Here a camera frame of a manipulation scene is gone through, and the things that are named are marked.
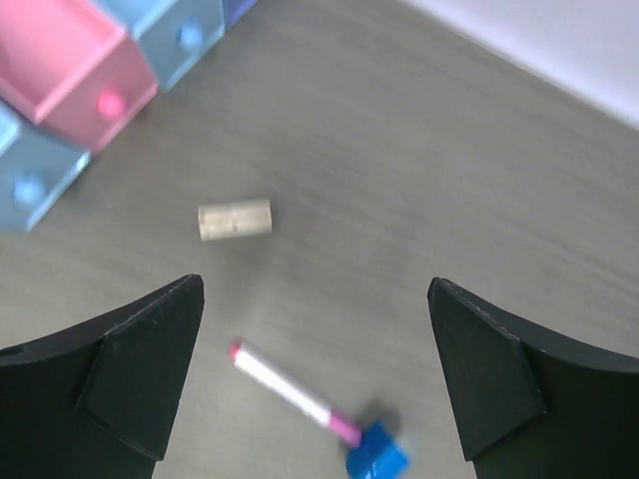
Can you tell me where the blue pencil sharpener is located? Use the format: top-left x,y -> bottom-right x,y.
345,421 -> 409,479

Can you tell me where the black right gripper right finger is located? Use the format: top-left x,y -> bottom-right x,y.
427,277 -> 638,478

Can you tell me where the light blue drawer box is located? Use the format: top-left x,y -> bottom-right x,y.
95,0 -> 225,91
1,103 -> 92,233

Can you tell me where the pink capped white marker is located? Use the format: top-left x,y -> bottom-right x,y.
230,339 -> 362,448

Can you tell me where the grey rectangular eraser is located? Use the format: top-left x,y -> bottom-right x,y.
198,200 -> 273,241

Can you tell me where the purple drawer box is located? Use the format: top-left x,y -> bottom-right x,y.
223,0 -> 257,30

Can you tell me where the pink drawer box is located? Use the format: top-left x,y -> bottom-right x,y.
1,0 -> 158,152

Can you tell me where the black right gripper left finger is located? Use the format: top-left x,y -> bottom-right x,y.
1,274 -> 204,478

